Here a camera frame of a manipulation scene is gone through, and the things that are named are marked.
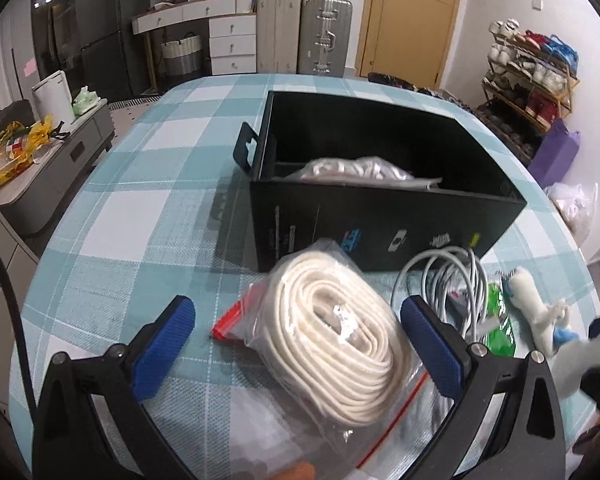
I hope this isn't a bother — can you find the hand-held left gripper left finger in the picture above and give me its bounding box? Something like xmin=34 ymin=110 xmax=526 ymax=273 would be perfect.
xmin=32 ymin=295 xmax=197 ymax=480

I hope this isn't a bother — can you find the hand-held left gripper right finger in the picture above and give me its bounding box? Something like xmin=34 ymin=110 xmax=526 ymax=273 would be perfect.
xmin=399 ymin=295 xmax=566 ymax=480

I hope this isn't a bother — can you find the green medicine packet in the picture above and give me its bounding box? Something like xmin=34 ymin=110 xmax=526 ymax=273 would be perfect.
xmin=482 ymin=282 xmax=518 ymax=358

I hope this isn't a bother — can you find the white and blue plush toy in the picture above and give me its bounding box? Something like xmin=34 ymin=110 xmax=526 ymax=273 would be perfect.
xmin=502 ymin=267 xmax=598 ymax=396

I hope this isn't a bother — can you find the white charging cable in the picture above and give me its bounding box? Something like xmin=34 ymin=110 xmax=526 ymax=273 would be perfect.
xmin=390 ymin=247 xmax=491 ymax=431

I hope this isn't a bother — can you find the bagged cream rope coil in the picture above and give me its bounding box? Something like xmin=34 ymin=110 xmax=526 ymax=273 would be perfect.
xmin=211 ymin=237 xmax=428 ymax=461

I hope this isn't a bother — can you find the black storage box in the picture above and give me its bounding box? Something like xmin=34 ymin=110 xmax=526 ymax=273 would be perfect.
xmin=234 ymin=91 xmax=527 ymax=275

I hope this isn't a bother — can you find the white plastic bag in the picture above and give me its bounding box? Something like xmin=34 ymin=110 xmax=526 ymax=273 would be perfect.
xmin=545 ymin=182 xmax=598 ymax=246

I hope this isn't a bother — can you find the teal plaid tablecloth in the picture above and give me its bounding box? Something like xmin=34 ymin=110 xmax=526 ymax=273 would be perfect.
xmin=10 ymin=74 xmax=600 ymax=480

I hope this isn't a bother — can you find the grey side cabinet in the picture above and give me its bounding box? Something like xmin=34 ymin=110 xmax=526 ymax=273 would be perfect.
xmin=0 ymin=190 xmax=41 ymax=411

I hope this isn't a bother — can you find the purple bag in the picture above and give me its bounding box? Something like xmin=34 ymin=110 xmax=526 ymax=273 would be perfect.
xmin=527 ymin=119 xmax=581 ymax=186

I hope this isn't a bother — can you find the orange object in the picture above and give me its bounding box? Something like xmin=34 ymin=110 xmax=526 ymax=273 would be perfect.
xmin=275 ymin=462 xmax=317 ymax=480

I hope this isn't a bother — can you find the white plastic wrapped bundle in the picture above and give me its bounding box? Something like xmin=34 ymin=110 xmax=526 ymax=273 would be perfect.
xmin=285 ymin=156 xmax=443 ymax=192

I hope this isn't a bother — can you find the grey low cabinet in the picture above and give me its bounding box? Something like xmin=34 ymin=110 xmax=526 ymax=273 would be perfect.
xmin=0 ymin=97 xmax=116 ymax=236

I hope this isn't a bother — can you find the pile of dark shoes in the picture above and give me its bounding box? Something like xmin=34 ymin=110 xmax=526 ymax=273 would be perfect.
xmin=472 ymin=102 xmax=541 ymax=161

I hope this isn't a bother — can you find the yellow plastic bag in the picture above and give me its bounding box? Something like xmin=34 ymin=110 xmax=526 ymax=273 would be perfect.
xmin=0 ymin=115 xmax=53 ymax=183

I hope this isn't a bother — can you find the wooden shoe rack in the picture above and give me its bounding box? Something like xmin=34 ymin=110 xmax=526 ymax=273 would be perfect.
xmin=477 ymin=20 xmax=579 ymax=133

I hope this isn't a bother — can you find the green tissue pack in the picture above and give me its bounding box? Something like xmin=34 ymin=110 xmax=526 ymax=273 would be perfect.
xmin=72 ymin=86 xmax=108 ymax=116

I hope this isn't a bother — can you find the white trash bin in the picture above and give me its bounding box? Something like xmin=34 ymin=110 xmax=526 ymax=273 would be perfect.
xmin=31 ymin=72 xmax=76 ymax=126

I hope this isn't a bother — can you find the row of assorted shoes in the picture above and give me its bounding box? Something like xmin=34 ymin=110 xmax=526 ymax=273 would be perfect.
xmin=482 ymin=19 xmax=578 ymax=126

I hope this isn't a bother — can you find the dark clothes pile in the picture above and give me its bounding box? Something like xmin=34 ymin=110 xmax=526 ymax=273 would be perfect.
xmin=0 ymin=100 xmax=33 ymax=138

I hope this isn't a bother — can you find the woven laundry basket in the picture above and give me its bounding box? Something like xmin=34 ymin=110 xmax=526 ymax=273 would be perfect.
xmin=161 ymin=32 xmax=203 ymax=78

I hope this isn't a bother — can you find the dark grey fridge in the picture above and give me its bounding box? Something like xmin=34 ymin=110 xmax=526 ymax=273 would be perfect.
xmin=75 ymin=0 xmax=151 ymax=98

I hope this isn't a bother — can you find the white desk with drawers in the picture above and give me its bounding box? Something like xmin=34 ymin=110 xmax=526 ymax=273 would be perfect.
xmin=132 ymin=0 xmax=258 ymax=76

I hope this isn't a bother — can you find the wooden door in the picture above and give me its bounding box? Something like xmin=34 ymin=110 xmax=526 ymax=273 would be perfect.
xmin=355 ymin=0 xmax=465 ymax=90

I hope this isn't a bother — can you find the dark glass cabinet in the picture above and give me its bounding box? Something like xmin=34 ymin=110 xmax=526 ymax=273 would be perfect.
xmin=30 ymin=0 xmax=86 ymax=91

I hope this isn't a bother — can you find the beige suitcase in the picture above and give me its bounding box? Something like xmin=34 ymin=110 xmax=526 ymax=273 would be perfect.
xmin=256 ymin=0 xmax=302 ymax=75

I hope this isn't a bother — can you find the silver suitcase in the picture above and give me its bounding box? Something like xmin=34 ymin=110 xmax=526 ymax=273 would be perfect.
xmin=298 ymin=0 xmax=354 ymax=78

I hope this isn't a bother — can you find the black cable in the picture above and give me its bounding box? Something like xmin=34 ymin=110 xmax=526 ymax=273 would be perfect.
xmin=0 ymin=225 xmax=38 ymax=411

